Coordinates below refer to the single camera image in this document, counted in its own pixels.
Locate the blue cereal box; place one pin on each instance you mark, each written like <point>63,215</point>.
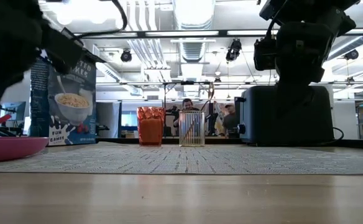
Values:
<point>66,124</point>

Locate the pink plate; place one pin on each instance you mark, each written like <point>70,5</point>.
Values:
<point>10,149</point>

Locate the orange tumbler with juice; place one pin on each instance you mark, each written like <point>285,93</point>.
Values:
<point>150,130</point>

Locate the grey woven placemat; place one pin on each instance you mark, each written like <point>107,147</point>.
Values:
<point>181,160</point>

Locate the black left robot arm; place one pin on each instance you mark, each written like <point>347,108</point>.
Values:
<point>1,6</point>

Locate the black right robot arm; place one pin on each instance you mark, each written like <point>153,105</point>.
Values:
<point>309,9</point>

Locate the black computer monitor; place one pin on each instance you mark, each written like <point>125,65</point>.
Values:
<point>13,110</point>

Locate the black chrome-top toaster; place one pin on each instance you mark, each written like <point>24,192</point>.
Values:
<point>287,124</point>

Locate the person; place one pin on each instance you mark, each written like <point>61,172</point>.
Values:
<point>230,119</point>
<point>187,107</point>

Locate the black ceiling spot lamp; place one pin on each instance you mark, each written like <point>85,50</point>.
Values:
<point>126,56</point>

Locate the black overhead rig bar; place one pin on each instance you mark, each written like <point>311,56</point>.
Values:
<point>181,33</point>

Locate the clear ribbed glass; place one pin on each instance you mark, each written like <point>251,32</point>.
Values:
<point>197,130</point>

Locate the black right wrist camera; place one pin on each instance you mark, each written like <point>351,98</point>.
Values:
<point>264,54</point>

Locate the black overhead camera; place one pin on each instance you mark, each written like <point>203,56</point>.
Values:
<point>233,49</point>

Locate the silver ventilation duct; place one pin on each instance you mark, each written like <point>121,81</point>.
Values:
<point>194,18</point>

